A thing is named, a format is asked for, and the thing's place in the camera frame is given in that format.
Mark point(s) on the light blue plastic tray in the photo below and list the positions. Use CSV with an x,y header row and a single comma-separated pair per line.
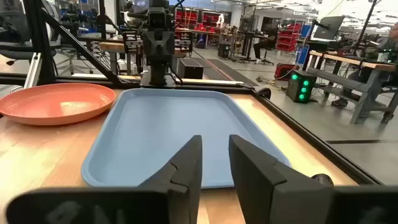
x,y
155,133

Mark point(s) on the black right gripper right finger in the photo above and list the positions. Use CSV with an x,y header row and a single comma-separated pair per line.
x,y
264,186

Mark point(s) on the black office chair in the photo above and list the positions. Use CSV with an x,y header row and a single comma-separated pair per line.
x,y
18,46

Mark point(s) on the red bin shelving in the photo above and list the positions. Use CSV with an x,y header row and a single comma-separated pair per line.
x,y
287,34
186,15

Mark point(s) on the grey workbench wooden top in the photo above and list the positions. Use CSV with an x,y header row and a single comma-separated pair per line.
x,y
367,90

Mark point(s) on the black computer monitor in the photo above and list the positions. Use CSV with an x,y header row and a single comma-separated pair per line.
x,y
329,28

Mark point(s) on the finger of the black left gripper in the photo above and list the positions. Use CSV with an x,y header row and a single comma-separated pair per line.
x,y
132,42
184,41

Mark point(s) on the orange plastic plate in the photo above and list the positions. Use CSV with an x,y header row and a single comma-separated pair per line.
x,y
56,105

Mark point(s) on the distant seated person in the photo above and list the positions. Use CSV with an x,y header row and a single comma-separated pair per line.
x,y
264,45

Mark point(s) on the red toolbox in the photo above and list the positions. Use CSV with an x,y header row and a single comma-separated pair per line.
x,y
283,71

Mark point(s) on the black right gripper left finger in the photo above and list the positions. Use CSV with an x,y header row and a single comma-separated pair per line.
x,y
183,186

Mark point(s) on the black computer tower green lights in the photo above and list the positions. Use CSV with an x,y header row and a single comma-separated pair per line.
x,y
298,90

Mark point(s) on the wooden top table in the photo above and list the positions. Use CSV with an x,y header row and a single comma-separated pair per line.
x,y
112,47

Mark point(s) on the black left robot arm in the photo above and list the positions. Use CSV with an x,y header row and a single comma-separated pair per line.
x,y
158,76

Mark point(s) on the black box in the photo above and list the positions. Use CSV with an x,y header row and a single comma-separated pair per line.
x,y
190,70

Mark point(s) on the black floor mat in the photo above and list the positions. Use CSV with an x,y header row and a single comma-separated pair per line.
x,y
236,74

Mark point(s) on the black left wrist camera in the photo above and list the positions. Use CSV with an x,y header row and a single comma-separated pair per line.
x,y
158,18

